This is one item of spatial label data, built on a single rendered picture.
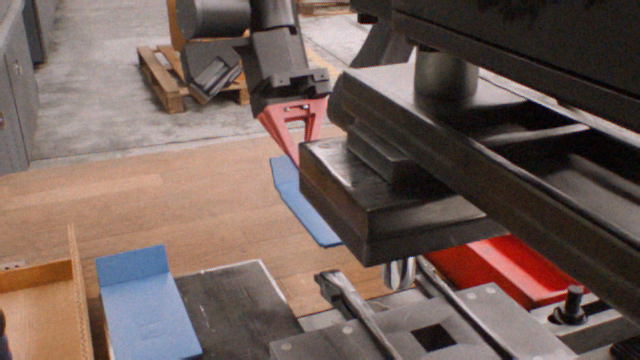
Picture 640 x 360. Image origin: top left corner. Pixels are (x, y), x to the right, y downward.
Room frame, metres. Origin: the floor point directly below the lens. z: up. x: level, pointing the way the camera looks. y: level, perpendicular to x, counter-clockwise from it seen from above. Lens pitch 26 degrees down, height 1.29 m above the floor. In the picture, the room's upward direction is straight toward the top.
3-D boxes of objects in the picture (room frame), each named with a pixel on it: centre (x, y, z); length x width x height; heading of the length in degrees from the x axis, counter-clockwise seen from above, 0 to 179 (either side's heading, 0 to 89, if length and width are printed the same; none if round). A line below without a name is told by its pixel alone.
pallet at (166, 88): (4.34, 0.70, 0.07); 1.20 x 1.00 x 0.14; 23
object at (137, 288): (0.48, 0.17, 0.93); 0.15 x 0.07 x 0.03; 24
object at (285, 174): (0.56, -0.01, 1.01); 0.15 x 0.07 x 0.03; 23
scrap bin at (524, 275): (0.59, -0.19, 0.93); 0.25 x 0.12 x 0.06; 23
